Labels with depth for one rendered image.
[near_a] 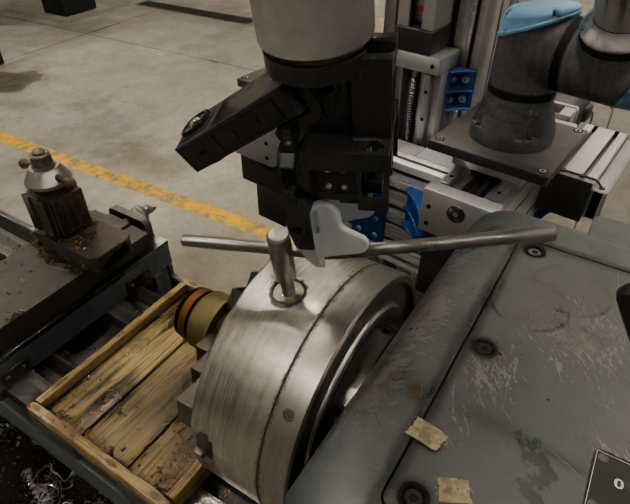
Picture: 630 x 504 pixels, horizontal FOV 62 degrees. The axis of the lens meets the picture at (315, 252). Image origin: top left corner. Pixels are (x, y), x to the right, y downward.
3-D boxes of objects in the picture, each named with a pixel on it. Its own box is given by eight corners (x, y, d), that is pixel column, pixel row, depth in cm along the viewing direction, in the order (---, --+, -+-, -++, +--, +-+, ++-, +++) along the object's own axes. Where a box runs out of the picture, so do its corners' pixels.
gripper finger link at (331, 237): (367, 294, 46) (365, 213, 40) (302, 287, 48) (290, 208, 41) (372, 268, 48) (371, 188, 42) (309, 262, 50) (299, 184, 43)
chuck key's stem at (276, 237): (279, 315, 56) (263, 241, 48) (284, 298, 58) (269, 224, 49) (299, 317, 56) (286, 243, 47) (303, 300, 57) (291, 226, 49)
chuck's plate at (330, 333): (412, 363, 83) (423, 220, 60) (304, 557, 66) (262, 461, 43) (391, 354, 84) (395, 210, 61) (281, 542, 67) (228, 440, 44)
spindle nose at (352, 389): (417, 382, 75) (425, 290, 60) (343, 519, 64) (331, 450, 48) (398, 373, 76) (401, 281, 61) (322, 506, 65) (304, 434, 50)
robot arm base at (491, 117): (488, 110, 107) (499, 61, 101) (564, 131, 100) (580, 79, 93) (454, 137, 98) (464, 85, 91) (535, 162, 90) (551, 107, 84)
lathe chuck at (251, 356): (391, 354, 84) (395, 210, 61) (281, 542, 67) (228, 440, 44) (343, 332, 88) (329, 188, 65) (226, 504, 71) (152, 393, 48)
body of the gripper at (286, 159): (387, 221, 39) (388, 72, 30) (277, 214, 41) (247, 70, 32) (397, 158, 44) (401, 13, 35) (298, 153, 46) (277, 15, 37)
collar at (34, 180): (82, 176, 95) (77, 162, 93) (43, 197, 90) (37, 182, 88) (54, 165, 98) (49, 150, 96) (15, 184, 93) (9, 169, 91)
